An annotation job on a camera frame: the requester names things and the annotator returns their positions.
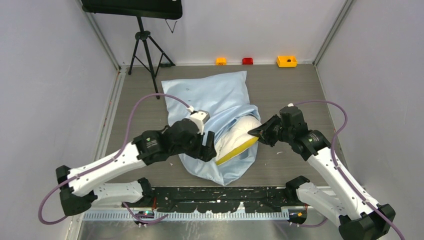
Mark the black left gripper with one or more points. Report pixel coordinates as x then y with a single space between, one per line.
200 152

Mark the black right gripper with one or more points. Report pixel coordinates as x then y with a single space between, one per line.
263 132

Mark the small red block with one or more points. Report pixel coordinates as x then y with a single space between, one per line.
247 61

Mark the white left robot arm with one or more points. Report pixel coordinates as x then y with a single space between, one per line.
87 186

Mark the black tripod stand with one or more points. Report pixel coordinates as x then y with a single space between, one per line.
143 36

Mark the black panel on tripod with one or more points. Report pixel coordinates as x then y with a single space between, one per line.
160 9

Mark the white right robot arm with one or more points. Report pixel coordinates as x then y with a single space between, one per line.
356 214

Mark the light blue pillowcase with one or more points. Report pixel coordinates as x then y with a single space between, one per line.
225 96

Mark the yellow open box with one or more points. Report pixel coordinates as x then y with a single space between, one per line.
286 61

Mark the small orange block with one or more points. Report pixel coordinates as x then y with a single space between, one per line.
221 61

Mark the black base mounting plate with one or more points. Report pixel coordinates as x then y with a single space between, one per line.
254 199

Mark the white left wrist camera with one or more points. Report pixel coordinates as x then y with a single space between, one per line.
199 117

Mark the white pillow with yellow trim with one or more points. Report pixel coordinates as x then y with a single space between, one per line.
236 140

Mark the aluminium rail at front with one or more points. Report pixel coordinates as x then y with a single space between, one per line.
120 211

